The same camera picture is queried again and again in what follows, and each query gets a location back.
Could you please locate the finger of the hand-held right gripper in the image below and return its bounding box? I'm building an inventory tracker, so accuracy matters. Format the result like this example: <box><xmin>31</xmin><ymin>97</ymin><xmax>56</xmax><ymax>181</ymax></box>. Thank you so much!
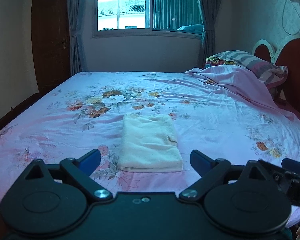
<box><xmin>281</xmin><ymin>157</ymin><xmax>300</xmax><ymax>175</ymax></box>
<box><xmin>259</xmin><ymin>159</ymin><xmax>294</xmax><ymax>194</ymax></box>

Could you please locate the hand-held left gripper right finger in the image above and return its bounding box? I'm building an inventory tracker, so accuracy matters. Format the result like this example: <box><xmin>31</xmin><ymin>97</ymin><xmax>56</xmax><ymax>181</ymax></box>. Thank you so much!
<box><xmin>179</xmin><ymin>149</ymin><xmax>275</xmax><ymax>202</ymax></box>

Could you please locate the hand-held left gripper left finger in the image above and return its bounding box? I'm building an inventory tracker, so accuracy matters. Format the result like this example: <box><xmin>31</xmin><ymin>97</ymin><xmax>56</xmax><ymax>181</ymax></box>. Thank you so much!
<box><xmin>25</xmin><ymin>149</ymin><xmax>113</xmax><ymax>202</ymax></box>

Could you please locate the cream knitted sweater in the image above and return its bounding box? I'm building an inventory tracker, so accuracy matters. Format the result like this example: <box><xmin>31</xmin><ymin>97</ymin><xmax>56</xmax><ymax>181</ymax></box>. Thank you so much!
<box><xmin>117</xmin><ymin>114</ymin><xmax>184</xmax><ymax>172</ymax></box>

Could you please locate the floral bed sheet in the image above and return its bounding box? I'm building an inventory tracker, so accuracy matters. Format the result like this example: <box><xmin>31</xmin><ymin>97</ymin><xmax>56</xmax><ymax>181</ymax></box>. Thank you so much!
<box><xmin>0</xmin><ymin>71</ymin><xmax>300</xmax><ymax>228</ymax></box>

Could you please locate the pink blanket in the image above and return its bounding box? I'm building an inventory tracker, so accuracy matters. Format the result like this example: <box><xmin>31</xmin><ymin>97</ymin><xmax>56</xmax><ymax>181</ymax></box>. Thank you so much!
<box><xmin>187</xmin><ymin>65</ymin><xmax>300</xmax><ymax>133</ymax></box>

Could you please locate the red wooden headboard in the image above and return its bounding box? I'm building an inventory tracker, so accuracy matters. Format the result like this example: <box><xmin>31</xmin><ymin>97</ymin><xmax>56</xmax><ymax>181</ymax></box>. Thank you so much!
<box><xmin>252</xmin><ymin>38</ymin><xmax>300</xmax><ymax>130</ymax></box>

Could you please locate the striped floral pillow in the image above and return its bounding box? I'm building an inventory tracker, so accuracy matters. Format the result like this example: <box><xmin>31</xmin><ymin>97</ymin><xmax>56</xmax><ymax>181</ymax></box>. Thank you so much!
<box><xmin>205</xmin><ymin>51</ymin><xmax>288</xmax><ymax>88</ymax></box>

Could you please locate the brown wooden door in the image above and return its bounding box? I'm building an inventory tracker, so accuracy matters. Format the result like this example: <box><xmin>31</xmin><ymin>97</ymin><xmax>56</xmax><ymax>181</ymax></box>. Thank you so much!
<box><xmin>31</xmin><ymin>0</ymin><xmax>72</xmax><ymax>93</ymax></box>

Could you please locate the grey curtain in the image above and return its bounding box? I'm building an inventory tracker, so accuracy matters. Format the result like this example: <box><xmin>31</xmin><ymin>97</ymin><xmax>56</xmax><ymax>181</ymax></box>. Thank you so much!
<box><xmin>67</xmin><ymin>0</ymin><xmax>88</xmax><ymax>77</ymax></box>
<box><xmin>195</xmin><ymin>0</ymin><xmax>224</xmax><ymax>67</ymax></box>

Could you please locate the teal cloth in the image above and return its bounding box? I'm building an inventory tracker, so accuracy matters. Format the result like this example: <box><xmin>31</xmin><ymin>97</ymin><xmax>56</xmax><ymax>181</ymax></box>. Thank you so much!
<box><xmin>177</xmin><ymin>24</ymin><xmax>203</xmax><ymax>33</ymax></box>

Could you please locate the sliding glass window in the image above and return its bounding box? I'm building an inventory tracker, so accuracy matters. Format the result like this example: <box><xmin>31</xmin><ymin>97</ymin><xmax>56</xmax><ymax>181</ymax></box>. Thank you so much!
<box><xmin>92</xmin><ymin>0</ymin><xmax>204</xmax><ymax>39</ymax></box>

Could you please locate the dark wooden bed frame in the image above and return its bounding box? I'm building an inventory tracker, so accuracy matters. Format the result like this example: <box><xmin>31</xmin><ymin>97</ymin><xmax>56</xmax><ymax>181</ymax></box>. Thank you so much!
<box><xmin>0</xmin><ymin>92</ymin><xmax>42</xmax><ymax>132</ymax></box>

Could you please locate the thin wall cable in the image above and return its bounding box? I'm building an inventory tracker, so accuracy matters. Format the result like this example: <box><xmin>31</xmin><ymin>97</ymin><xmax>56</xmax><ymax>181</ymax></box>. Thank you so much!
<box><xmin>282</xmin><ymin>0</ymin><xmax>300</xmax><ymax>36</ymax></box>

